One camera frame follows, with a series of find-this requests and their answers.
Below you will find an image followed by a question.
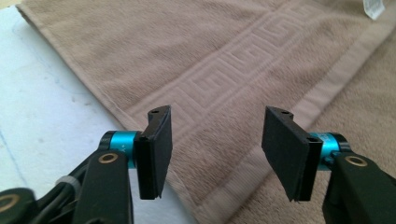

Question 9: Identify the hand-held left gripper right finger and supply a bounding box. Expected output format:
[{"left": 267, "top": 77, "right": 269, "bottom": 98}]
[{"left": 261, "top": 105, "right": 324, "bottom": 203}]

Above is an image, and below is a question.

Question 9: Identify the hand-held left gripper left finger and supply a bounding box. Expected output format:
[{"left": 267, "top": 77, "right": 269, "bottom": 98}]
[{"left": 134, "top": 105, "right": 174, "bottom": 201}]

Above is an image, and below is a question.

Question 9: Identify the beige terry towel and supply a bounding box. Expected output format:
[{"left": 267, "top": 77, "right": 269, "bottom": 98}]
[{"left": 15, "top": 0, "right": 396, "bottom": 224}]

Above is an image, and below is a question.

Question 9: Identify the black cable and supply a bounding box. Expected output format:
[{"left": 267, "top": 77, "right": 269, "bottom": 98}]
[{"left": 32, "top": 175, "right": 92, "bottom": 224}]

